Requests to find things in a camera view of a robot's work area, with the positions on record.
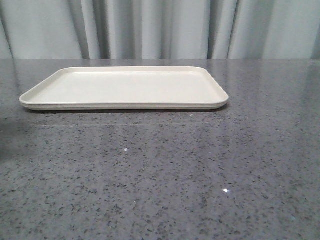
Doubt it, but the cream rectangular plastic tray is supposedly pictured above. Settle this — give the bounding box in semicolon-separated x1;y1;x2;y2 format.
19;66;229;111

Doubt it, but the pale grey-green curtain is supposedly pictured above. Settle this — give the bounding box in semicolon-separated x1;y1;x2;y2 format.
0;0;320;60

